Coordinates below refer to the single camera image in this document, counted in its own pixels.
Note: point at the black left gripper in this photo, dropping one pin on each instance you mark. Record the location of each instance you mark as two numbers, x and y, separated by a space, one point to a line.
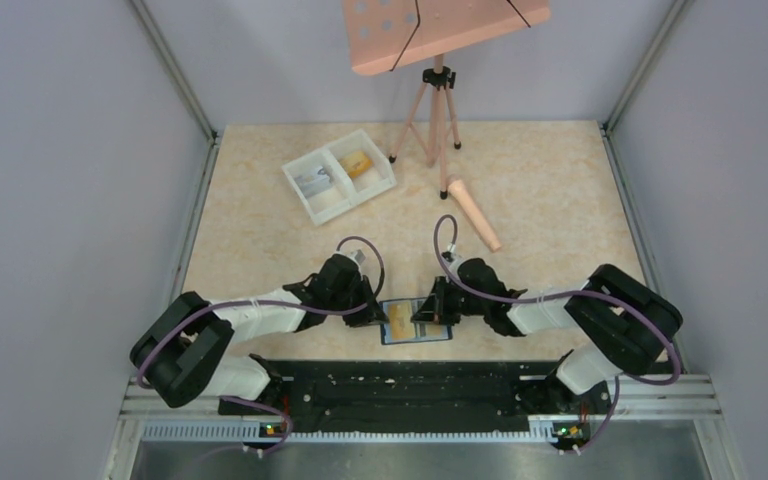
370 315

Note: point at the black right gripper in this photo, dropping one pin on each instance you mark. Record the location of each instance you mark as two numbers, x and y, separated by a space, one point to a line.
431 309

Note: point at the yellow card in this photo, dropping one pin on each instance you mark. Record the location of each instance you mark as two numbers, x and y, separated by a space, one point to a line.
355 163
400 326

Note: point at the blue leather card holder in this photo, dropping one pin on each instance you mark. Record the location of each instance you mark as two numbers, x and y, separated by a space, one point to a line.
424 333

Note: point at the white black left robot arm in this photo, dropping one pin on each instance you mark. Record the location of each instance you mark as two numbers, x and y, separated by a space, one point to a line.
183 354

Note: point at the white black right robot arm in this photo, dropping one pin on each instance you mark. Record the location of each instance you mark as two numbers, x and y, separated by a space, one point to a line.
627 325

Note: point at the silver card in tray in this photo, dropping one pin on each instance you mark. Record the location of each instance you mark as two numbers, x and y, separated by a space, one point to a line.
313 182

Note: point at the yellow card in tray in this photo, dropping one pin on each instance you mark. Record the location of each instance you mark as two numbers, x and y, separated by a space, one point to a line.
355 163

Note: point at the pink cylindrical tube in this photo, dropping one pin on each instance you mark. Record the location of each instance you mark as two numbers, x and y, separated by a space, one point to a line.
457 188

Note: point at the white two-compartment plastic tray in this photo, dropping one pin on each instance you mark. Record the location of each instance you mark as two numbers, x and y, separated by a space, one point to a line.
346 193

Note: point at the pink tripod music stand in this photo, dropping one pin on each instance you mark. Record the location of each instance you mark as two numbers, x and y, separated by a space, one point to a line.
384 36

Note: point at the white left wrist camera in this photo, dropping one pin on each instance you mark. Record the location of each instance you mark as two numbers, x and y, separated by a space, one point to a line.
358 256

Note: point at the aluminium frame rail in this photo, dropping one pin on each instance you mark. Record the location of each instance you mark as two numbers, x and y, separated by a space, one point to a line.
691 400

